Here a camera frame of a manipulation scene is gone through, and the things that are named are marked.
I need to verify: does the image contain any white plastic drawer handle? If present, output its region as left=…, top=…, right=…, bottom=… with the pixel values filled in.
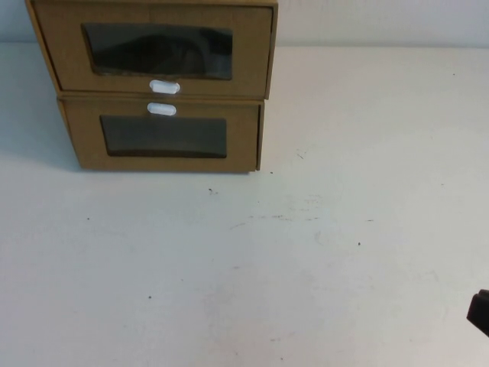
left=148, top=79, right=181, bottom=94
left=146, top=101, right=178, bottom=116

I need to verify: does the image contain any lower cardboard drawer with window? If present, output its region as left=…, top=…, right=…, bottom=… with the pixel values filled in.
left=56, top=93, right=266, bottom=174

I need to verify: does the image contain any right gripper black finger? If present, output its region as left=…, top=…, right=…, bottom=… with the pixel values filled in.
left=466, top=288, right=489, bottom=338

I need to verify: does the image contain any brown cardboard drawer box shell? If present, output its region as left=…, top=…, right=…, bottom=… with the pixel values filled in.
left=24, top=0, right=280, bottom=102

